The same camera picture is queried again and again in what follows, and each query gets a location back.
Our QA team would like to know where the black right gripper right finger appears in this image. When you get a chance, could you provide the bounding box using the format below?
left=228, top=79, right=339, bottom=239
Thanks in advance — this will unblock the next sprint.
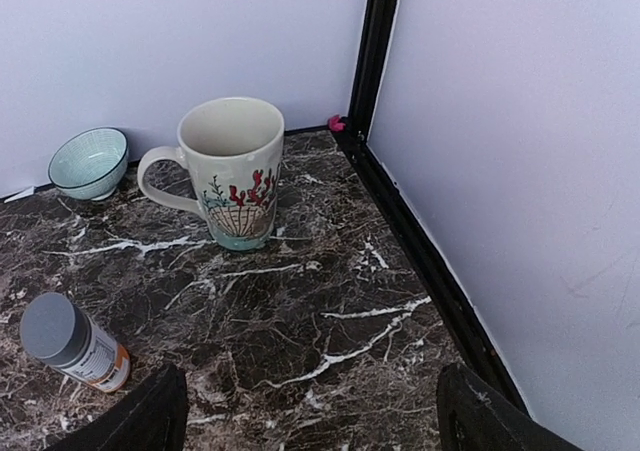
left=437, top=363, right=580, bottom=451

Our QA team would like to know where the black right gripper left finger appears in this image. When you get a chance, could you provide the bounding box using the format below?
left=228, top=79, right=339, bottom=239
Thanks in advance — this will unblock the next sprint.
left=48, top=364, right=188, bottom=451

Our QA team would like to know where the orange pill bottle grey cap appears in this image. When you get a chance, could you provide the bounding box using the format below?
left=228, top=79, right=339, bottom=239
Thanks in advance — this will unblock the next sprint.
left=19, top=292, right=131, bottom=393

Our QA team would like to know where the teal striped ceramic bowl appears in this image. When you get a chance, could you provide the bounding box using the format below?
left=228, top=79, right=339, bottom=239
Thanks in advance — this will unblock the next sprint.
left=48, top=127, right=129, bottom=201

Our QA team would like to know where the cream floral ceramic mug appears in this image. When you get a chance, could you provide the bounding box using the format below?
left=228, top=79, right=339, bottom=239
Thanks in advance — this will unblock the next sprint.
left=137, top=97, right=285, bottom=252

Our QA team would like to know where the small pink clip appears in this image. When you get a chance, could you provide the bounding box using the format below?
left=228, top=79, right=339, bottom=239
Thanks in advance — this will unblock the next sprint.
left=327, top=115, right=346, bottom=133

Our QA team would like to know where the black right corner post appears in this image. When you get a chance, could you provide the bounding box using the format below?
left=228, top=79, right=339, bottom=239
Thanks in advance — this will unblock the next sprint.
left=332, top=0, right=529, bottom=413

